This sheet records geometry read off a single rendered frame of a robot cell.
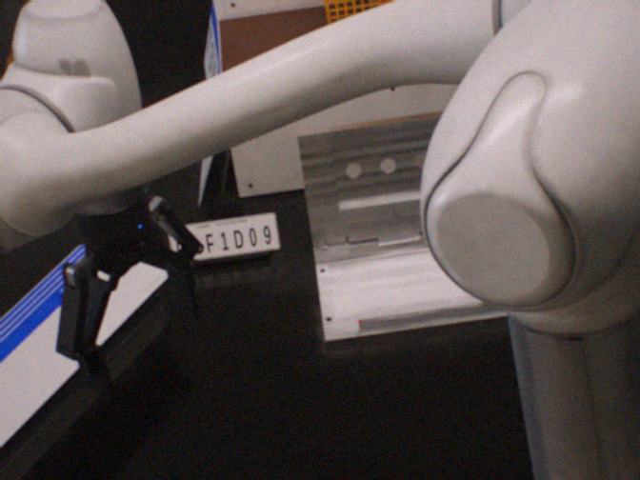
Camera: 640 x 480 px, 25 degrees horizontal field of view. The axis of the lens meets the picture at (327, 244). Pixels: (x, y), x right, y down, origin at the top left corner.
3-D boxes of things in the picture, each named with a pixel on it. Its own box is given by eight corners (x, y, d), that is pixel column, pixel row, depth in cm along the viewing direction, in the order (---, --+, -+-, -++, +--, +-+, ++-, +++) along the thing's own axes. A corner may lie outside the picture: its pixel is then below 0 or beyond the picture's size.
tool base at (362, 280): (327, 352, 198) (324, 333, 196) (314, 257, 214) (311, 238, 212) (645, 308, 198) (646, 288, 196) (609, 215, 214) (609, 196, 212)
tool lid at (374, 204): (296, 136, 202) (296, 131, 203) (314, 256, 210) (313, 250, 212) (609, 91, 202) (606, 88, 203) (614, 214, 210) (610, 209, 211)
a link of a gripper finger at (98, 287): (131, 252, 144) (123, 250, 142) (97, 358, 144) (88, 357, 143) (104, 240, 146) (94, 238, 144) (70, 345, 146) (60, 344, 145)
